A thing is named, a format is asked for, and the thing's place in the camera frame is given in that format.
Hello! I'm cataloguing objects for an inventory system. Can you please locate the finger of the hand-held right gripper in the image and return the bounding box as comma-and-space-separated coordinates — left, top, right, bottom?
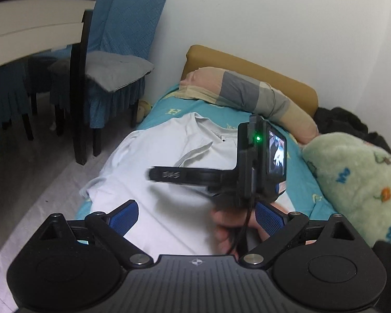
148, 166, 163, 183

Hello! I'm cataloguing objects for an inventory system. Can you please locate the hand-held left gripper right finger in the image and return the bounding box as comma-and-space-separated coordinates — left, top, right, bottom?
241, 200, 359, 269

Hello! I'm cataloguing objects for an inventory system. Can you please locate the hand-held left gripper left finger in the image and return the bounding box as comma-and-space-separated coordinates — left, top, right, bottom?
39, 200, 154, 269

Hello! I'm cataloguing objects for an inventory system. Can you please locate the white shirt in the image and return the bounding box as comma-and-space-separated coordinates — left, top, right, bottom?
80, 112, 297, 258

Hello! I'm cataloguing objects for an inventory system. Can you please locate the person's right hand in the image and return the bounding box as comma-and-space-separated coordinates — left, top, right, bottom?
211, 206, 268, 259

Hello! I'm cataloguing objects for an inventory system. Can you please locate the small beige plush toy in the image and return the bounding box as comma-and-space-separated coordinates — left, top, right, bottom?
137, 100, 153, 123

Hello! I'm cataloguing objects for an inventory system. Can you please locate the green plush blanket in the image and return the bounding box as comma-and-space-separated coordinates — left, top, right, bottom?
302, 132, 391, 246

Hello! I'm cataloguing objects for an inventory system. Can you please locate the black clothing heap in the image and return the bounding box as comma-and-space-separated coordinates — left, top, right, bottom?
313, 106, 391, 155

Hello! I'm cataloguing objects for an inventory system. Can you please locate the patchwork pillow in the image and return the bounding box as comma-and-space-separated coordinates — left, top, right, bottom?
179, 67, 320, 144

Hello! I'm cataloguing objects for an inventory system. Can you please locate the tan headboard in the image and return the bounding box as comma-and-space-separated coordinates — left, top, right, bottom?
181, 45, 319, 118

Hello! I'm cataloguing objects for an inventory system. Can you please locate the grey seat cushion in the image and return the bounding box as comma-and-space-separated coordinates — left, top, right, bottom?
49, 50, 155, 92

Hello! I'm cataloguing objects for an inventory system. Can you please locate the blue covered chair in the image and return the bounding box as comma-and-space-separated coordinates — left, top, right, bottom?
0, 62, 33, 141
24, 0, 118, 116
49, 0, 170, 157

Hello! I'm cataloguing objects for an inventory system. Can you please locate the white table with dark top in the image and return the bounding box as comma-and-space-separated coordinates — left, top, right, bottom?
0, 0, 103, 167

